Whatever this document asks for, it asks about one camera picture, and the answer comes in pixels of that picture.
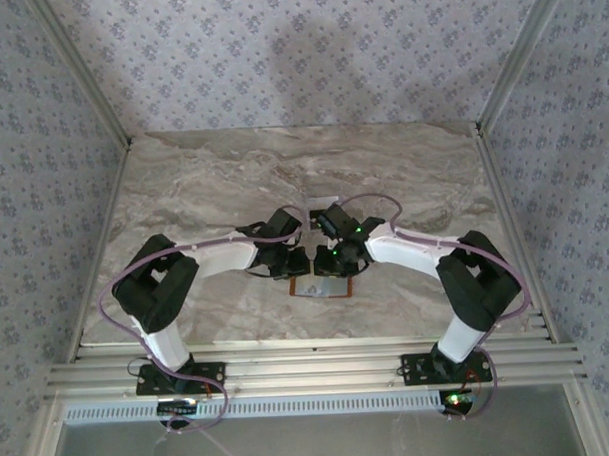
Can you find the brown leather card holder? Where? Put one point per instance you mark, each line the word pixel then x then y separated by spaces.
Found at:
pixel 351 286

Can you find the clear plastic card sleeve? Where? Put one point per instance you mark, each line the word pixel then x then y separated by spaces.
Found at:
pixel 326 288

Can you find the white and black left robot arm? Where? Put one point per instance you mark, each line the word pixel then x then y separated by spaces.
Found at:
pixel 163 343

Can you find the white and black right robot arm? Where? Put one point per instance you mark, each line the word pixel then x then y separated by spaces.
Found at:
pixel 461 337

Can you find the grey metal sheet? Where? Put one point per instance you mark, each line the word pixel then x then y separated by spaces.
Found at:
pixel 342 444

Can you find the aluminium extrusion base frame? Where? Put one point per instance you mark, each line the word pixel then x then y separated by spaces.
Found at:
pixel 314 368

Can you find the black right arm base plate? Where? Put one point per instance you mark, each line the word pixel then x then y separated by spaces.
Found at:
pixel 414 369

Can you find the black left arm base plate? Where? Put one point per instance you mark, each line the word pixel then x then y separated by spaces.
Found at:
pixel 214 373

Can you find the aluminium side rail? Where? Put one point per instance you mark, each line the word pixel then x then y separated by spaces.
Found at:
pixel 103 235
pixel 507 221

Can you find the aluminium corner post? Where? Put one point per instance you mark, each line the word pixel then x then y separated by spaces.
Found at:
pixel 81 70
pixel 522 55

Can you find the aluminium frame leg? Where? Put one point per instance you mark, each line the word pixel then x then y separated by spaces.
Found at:
pixel 44 442
pixel 586 423

